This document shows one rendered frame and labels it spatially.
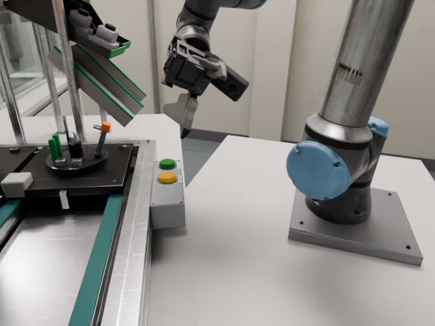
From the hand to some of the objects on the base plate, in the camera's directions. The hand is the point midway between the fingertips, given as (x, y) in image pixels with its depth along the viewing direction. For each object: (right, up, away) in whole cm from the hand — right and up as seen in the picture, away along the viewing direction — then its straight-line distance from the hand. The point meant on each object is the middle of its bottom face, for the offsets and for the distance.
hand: (204, 112), depth 54 cm
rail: (-13, -30, +5) cm, 33 cm away
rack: (-49, -3, +58) cm, 76 cm away
